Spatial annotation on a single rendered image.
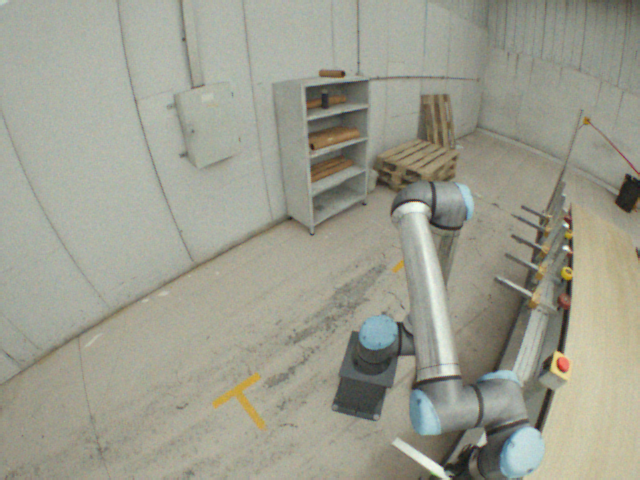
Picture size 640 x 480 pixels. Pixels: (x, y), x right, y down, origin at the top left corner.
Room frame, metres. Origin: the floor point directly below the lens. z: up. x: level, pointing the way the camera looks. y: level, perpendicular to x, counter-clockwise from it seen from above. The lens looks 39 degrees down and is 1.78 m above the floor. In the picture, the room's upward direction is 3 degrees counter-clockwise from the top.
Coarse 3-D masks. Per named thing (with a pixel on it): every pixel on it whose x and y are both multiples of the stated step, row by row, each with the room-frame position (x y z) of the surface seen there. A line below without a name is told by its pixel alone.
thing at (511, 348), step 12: (540, 240) 1.14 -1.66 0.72; (528, 276) 0.86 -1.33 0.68; (528, 288) 0.75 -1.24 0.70; (516, 312) 0.63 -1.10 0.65; (528, 312) 0.58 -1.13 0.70; (516, 324) 0.53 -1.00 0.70; (516, 336) 0.46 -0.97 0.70; (504, 348) 0.43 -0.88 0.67; (516, 348) 0.40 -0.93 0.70; (504, 360) 0.36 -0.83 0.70; (468, 432) 0.08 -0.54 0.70; (480, 432) 0.07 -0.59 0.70; (456, 444) 0.05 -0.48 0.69; (444, 456) 0.01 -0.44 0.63; (456, 456) 0.00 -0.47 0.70
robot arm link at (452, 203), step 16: (432, 192) 0.61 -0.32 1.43; (448, 192) 0.61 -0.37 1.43; (464, 192) 0.61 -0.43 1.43; (432, 208) 0.59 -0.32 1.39; (448, 208) 0.58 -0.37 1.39; (464, 208) 0.58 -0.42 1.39; (432, 224) 0.61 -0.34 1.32; (448, 224) 0.58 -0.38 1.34; (448, 240) 0.56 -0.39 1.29; (448, 256) 0.55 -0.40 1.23; (448, 272) 0.55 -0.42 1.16
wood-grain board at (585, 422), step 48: (576, 240) 0.92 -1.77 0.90; (624, 240) 0.85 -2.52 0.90; (576, 288) 0.54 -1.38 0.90; (624, 288) 0.43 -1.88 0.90; (576, 336) 0.28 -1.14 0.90; (624, 336) 0.16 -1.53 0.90; (576, 384) 0.08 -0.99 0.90; (624, 384) -0.05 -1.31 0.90; (576, 432) -0.10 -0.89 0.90; (624, 432) -0.24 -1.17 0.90
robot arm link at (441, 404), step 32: (416, 192) 0.61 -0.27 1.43; (416, 224) 0.51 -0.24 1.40; (416, 256) 0.42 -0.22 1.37; (416, 288) 0.34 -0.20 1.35; (416, 320) 0.28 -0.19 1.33; (448, 320) 0.26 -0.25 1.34; (416, 352) 0.22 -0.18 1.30; (448, 352) 0.19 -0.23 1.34; (448, 384) 0.13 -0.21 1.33; (416, 416) 0.09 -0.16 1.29; (448, 416) 0.07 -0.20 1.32; (480, 416) 0.06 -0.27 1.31
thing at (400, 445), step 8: (400, 440) 0.10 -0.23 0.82; (400, 448) 0.07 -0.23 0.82; (408, 448) 0.07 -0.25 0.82; (408, 456) 0.04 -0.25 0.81; (416, 456) 0.03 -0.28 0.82; (424, 456) 0.03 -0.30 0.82; (424, 464) 0.00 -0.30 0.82; (432, 464) -0.01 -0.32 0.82; (432, 472) -0.04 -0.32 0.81; (440, 472) -0.04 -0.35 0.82
